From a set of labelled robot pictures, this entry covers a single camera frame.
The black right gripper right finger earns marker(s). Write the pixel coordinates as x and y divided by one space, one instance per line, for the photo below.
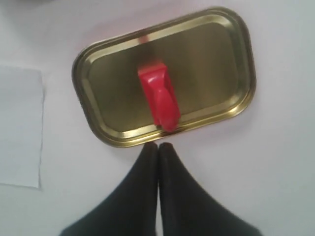
187 209

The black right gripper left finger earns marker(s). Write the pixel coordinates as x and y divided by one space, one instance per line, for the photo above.
131 209

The gold tin lid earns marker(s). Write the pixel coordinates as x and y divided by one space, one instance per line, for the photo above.
180 75

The small red block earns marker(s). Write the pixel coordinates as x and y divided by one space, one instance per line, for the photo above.
160 95

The white paper sheet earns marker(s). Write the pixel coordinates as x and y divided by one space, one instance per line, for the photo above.
21 121

